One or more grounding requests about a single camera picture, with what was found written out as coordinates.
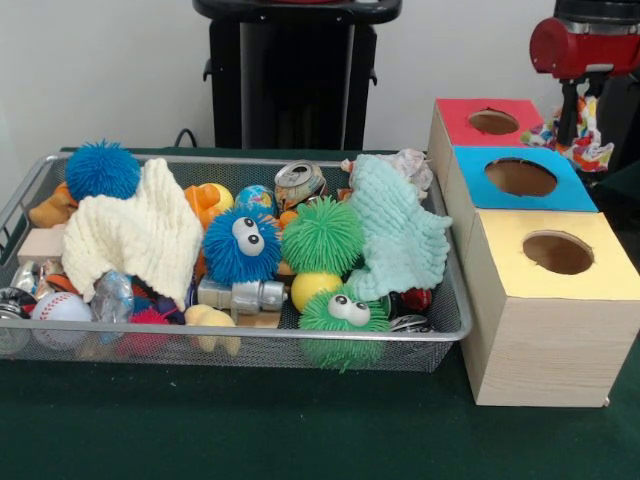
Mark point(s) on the green spiky googly-eyed ball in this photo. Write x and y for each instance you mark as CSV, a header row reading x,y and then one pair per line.
x,y
335,327

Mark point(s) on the blue spiky googly-eyed ball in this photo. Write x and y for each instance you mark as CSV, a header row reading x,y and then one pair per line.
x,y
230,255
102,170

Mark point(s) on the colourful patterned cloth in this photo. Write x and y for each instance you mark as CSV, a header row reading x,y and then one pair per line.
x,y
590,150

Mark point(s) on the dark green table cloth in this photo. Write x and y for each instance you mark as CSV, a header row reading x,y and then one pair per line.
x,y
625,200
300,425

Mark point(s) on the crushed silver can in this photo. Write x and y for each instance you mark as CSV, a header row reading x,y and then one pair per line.
x,y
300,182

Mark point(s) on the wooden box with three holes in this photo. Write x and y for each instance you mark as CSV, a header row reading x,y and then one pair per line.
x,y
550,350

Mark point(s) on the black upright panel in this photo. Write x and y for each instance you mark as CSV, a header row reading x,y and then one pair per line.
x,y
625,125

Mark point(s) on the cream knitted cloth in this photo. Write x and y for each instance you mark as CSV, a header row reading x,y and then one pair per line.
x,y
135,235

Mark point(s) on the white baseball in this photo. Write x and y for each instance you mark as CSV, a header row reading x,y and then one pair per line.
x,y
60,312

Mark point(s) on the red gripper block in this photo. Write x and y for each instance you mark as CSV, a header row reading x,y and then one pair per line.
x,y
580,50

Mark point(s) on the shallow grey mesh bin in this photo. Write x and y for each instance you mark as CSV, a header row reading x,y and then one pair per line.
x,y
440,340

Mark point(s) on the yellow ball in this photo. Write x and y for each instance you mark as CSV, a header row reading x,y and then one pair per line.
x,y
312,290

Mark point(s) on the mint knitted cloth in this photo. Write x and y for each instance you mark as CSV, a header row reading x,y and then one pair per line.
x,y
400,235

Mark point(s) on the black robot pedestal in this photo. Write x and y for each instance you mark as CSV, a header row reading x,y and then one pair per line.
x,y
225,75

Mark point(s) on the globe print ball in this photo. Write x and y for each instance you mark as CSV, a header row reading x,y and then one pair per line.
x,y
255,200

